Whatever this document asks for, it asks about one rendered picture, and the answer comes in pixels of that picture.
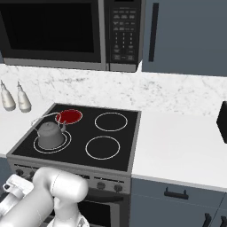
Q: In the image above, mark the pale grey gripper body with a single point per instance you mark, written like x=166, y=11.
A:
x=9, y=204

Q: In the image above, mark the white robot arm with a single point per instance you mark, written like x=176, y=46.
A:
x=56, y=189

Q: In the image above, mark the black stove knob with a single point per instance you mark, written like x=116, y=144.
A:
x=101, y=185
x=19, y=172
x=30, y=175
x=118, y=187

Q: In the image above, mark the black and steel stove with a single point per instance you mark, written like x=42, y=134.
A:
x=97, y=139

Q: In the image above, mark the grey-blue base cupboard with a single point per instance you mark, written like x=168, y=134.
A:
x=5, y=174

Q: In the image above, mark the grey kettle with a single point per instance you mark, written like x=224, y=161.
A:
x=50, y=136

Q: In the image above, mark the white bottle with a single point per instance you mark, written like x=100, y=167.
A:
x=23, y=100
x=7, y=99

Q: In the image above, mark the steel oven door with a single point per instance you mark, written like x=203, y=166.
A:
x=118, y=212

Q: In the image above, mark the grey-blue base cupboard door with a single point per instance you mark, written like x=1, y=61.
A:
x=223, y=211
x=165, y=214

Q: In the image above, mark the black and steel microwave oven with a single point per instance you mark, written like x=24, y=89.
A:
x=53, y=29

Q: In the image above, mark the grey-blue drawer front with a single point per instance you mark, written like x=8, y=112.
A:
x=201, y=193

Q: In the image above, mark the black appliance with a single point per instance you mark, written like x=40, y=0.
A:
x=223, y=122

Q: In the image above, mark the grey-blue wall cupboard door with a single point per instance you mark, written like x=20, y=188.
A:
x=192, y=35

